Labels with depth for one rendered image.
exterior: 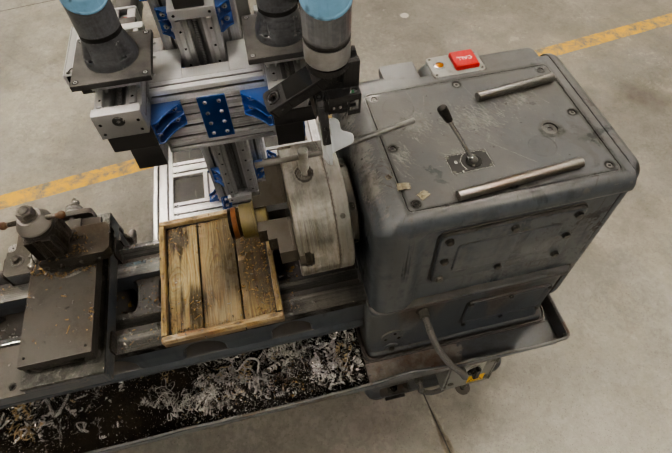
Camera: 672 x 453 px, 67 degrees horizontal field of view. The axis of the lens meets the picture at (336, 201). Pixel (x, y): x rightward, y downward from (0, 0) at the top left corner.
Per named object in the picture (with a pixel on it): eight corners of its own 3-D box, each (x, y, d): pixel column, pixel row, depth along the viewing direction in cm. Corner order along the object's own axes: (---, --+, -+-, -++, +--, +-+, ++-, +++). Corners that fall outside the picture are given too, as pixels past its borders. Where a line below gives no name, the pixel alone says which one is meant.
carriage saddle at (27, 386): (121, 222, 148) (113, 210, 143) (116, 379, 121) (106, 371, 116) (14, 243, 145) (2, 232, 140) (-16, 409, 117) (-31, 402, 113)
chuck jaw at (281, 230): (302, 211, 119) (312, 249, 110) (305, 225, 122) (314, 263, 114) (256, 220, 117) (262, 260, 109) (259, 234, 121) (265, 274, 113)
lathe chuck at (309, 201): (315, 184, 144) (310, 113, 117) (340, 287, 129) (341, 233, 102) (283, 190, 143) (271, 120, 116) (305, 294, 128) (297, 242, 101)
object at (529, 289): (464, 270, 232) (511, 141, 163) (507, 371, 205) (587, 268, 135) (337, 298, 226) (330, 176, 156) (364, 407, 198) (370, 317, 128)
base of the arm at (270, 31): (253, 20, 155) (247, -10, 147) (301, 13, 157) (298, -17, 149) (258, 50, 146) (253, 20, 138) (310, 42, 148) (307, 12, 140)
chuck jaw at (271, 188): (298, 195, 124) (289, 147, 121) (300, 200, 119) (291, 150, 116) (254, 203, 123) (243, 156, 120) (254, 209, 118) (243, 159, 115)
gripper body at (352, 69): (360, 116, 91) (363, 68, 80) (313, 126, 90) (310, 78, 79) (349, 85, 94) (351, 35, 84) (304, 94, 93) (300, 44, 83)
